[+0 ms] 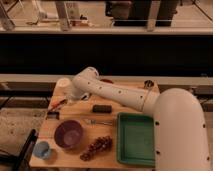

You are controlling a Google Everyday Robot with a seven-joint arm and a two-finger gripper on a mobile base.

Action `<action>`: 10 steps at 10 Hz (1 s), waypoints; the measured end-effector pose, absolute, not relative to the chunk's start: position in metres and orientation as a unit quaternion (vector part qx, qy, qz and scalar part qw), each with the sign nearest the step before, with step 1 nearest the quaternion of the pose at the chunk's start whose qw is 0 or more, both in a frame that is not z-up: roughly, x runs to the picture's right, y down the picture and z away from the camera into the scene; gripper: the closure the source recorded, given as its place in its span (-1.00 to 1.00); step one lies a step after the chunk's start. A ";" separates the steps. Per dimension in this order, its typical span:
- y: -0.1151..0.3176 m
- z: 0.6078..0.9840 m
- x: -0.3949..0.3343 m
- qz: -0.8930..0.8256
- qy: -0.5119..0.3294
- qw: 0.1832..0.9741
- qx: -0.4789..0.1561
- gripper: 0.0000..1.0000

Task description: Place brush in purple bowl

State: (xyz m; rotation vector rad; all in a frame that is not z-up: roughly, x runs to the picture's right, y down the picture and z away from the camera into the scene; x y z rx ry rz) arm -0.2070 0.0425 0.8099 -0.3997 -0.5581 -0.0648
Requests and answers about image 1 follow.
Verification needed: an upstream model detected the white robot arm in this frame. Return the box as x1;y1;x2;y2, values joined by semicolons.
70;67;212;171

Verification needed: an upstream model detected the red brown bowl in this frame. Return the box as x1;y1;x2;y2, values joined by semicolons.
100;79;114;84

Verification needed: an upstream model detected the purple bowl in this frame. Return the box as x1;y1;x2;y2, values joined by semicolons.
54;120;83;149

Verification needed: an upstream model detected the metal fork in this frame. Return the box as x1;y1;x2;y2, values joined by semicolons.
84;119;113;126

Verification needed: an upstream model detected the small dark round object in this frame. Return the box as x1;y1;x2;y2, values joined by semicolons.
144;80;154;89

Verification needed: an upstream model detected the white round cup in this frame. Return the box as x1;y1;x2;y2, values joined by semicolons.
56;77;71;89

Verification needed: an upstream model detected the green plastic tray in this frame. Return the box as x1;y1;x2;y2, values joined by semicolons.
116;113;155;167

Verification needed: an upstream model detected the bunch of dark grapes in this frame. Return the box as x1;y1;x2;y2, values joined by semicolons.
80;136;112;161

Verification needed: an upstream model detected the small black square object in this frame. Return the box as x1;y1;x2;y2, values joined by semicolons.
46;112;60;120

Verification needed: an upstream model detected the light blue cup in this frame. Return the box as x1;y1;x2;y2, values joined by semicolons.
33;141;51;160

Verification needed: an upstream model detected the black chair frame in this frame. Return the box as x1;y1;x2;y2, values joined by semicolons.
0;129;37;171

